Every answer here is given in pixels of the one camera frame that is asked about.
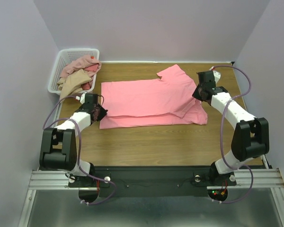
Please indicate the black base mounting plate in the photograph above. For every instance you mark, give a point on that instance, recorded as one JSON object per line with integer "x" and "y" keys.
{"x": 153, "y": 181}

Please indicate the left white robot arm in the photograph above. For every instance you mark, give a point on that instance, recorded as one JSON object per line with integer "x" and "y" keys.
{"x": 62, "y": 140}

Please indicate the aluminium frame rail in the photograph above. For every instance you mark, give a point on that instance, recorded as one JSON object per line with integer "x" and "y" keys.
{"x": 48, "y": 180}

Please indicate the dusty pink t shirt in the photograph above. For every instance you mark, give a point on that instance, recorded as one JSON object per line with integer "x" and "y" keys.
{"x": 72, "y": 67}

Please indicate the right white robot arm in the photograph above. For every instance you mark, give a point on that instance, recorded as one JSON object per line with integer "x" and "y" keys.
{"x": 251, "y": 134}

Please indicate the beige t shirt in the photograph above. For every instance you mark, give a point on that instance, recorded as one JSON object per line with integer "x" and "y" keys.
{"x": 73, "y": 83}

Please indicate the red t shirt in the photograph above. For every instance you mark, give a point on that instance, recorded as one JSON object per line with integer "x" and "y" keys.
{"x": 91, "y": 67}

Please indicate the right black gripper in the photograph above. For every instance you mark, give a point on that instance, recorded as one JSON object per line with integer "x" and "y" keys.
{"x": 199, "y": 93}

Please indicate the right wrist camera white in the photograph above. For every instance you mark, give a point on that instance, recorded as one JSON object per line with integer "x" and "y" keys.
{"x": 216, "y": 74}

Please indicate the bright pink t shirt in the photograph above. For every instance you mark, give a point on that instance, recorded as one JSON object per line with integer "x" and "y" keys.
{"x": 166, "y": 100}

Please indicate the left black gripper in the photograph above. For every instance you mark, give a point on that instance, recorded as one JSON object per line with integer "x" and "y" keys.
{"x": 103, "y": 113}

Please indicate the white plastic laundry basket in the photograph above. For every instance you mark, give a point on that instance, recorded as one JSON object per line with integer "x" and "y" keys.
{"x": 65, "y": 57}

